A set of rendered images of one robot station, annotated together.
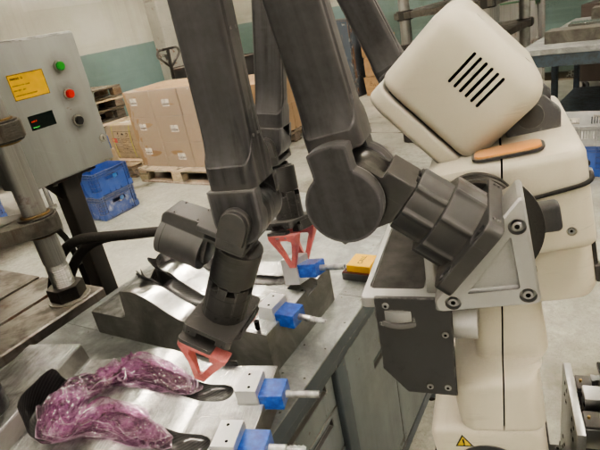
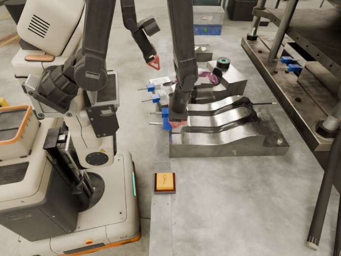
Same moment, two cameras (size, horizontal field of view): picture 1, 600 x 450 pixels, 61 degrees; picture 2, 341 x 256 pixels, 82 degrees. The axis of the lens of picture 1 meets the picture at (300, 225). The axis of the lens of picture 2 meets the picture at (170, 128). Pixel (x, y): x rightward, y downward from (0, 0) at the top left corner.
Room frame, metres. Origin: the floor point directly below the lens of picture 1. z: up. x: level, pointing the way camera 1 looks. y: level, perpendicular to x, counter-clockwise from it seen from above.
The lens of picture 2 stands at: (1.40, -0.33, 1.49)
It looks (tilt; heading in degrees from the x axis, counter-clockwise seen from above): 45 degrees down; 145
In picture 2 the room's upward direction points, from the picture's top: straight up
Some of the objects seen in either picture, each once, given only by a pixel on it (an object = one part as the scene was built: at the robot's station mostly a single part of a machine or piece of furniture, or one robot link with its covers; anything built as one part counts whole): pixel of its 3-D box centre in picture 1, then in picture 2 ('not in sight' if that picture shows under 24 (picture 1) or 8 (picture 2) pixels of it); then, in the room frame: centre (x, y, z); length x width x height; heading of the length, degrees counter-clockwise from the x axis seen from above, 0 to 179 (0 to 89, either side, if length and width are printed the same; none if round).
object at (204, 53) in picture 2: not in sight; (197, 53); (0.33, 0.66, 0.84); 0.20 x 0.15 x 0.07; 57
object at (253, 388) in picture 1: (279, 393); (154, 98); (0.65, 0.08, 0.86); 0.13 x 0.05 x 0.05; 74
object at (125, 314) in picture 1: (207, 291); (223, 124); (1.02, 0.23, 0.87); 0.50 x 0.26 x 0.14; 57
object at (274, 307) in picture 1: (294, 315); (164, 113); (0.82, 0.04, 0.89); 0.13 x 0.05 x 0.05; 56
